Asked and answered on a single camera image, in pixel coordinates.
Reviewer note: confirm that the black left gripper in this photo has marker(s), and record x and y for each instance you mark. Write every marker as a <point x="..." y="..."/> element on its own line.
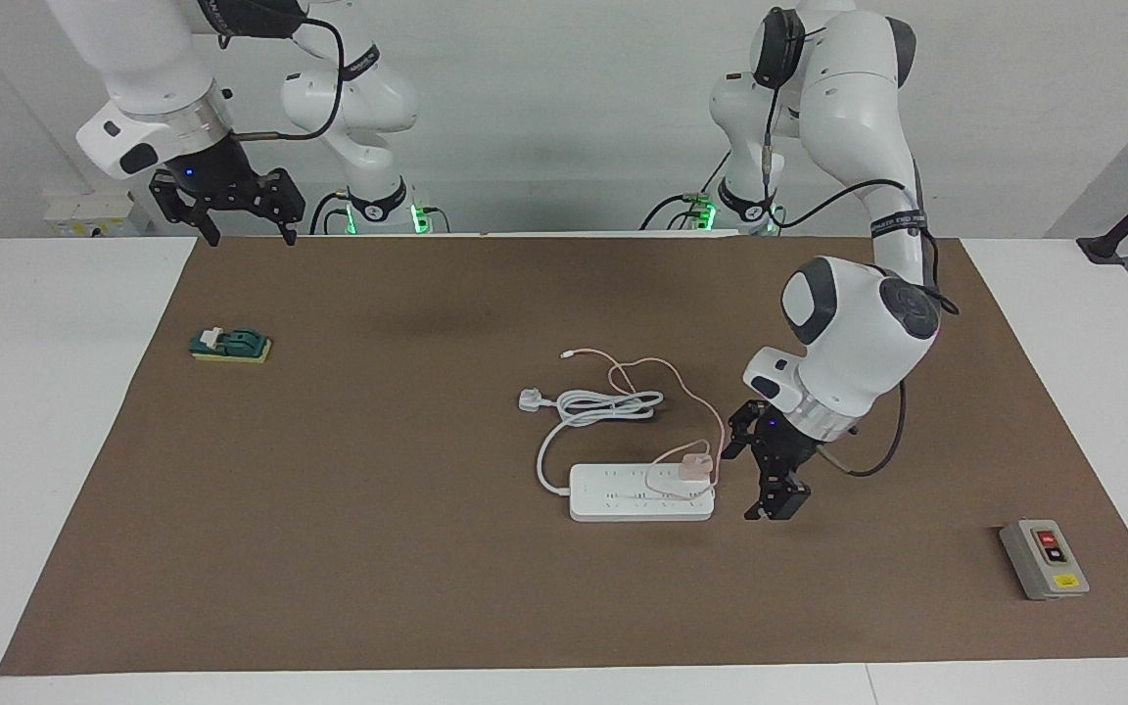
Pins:
<point x="784" y="441"/>

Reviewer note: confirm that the green knife switch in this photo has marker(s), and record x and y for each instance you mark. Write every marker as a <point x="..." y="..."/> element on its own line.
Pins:
<point x="231" y="346"/>

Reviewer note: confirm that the grey on-off switch box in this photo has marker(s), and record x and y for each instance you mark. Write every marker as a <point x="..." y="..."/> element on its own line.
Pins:
<point x="1044" y="560"/>

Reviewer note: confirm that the pink charger adapter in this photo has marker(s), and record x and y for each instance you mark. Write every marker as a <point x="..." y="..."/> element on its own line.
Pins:
<point x="694" y="468"/>

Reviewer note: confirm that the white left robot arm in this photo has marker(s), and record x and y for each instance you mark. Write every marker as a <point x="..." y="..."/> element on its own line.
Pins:
<point x="858" y="333"/>

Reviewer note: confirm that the white wall socket box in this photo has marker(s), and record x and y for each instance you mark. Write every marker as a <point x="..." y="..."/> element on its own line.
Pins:
<point x="99" y="213"/>

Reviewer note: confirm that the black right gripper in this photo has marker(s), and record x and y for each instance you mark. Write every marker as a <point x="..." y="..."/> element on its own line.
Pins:
<point x="216" y="176"/>

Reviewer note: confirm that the brown table mat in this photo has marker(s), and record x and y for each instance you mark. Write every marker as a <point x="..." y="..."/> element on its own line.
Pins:
<point x="329" y="568"/>

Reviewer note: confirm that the white power strip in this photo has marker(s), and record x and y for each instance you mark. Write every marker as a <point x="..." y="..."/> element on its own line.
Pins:
<point x="623" y="504"/>

